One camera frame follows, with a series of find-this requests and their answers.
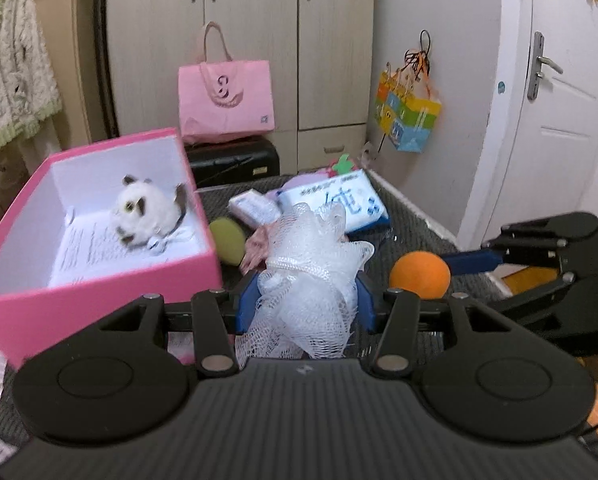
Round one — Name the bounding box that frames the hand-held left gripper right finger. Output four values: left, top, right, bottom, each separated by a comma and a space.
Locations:
356, 272, 522, 379

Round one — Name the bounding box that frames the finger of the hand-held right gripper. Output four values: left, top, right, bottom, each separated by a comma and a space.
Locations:
490, 271, 578, 321
441, 211, 598, 277

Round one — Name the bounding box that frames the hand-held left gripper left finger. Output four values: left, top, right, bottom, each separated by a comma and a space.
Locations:
96, 270, 261, 379

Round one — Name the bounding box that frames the orange foam ball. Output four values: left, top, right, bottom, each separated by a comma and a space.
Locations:
389, 251, 452, 302

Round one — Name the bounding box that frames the white mesh bath loofah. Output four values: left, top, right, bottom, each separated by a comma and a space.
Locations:
235, 202, 376, 361

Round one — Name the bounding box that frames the purple plush toy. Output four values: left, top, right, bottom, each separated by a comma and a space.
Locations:
266, 174, 326, 199

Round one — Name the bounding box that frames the pink cardboard box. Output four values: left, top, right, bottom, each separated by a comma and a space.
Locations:
0, 127, 224, 368

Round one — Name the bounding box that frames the pink strawberry plush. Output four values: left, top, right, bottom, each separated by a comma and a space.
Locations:
324, 155, 358, 179

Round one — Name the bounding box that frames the pink crumpled cloth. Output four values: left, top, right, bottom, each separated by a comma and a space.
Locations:
241, 225, 276, 274

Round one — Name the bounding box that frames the green round sponge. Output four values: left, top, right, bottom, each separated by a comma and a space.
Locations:
209, 217, 248, 267

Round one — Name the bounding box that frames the small white tissue packet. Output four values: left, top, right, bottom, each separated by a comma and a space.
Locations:
228, 190, 283, 226

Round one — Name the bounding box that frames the large blue white tissue pack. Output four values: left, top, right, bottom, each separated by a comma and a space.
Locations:
276, 169, 390, 235

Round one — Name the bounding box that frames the black suitcase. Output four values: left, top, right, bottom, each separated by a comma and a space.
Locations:
184, 137, 283, 191

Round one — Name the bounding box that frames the white brown plush cat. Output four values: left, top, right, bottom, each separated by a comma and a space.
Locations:
110, 175, 190, 249

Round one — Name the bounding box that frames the colourful paper gift bag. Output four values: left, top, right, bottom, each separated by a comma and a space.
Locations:
374, 62, 443, 154

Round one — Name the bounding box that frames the printed paper sheet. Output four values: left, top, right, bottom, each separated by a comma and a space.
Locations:
49, 215, 207, 288

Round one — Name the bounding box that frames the pink tote bag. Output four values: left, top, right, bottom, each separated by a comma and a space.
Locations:
178, 21, 275, 145

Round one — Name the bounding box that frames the striped cloth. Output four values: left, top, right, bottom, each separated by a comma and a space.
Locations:
0, 347, 22, 461

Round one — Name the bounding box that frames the beige wardrobe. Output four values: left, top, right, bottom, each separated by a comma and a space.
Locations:
91, 0, 377, 176

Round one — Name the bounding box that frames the cream green fleece garment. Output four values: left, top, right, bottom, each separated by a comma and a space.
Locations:
0, 0, 62, 158

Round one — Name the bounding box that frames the silver door handle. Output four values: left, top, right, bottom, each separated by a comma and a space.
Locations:
526, 31, 564, 101

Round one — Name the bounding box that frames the black hair tie bunch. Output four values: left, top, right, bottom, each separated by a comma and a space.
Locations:
404, 30, 435, 79

